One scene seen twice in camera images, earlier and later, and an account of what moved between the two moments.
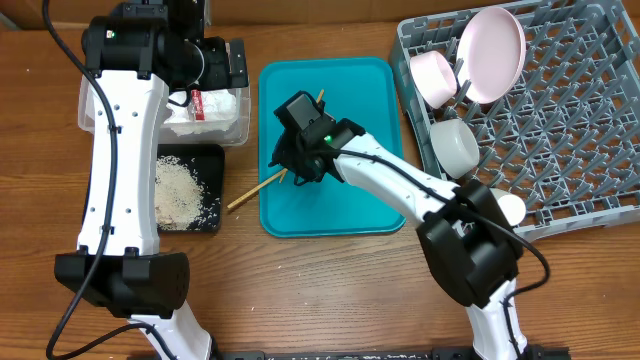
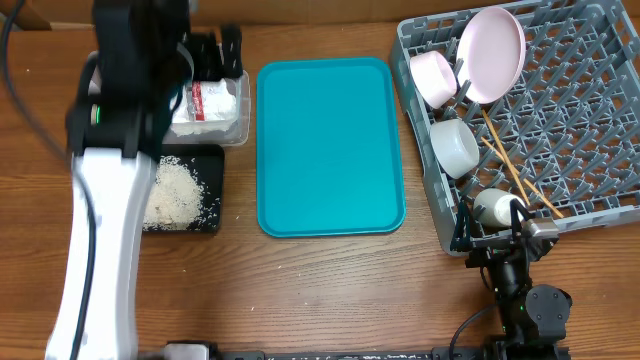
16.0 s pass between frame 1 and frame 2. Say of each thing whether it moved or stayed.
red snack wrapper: stayed
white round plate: stayed
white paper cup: stayed
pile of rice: stayed
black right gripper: moved
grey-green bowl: stayed
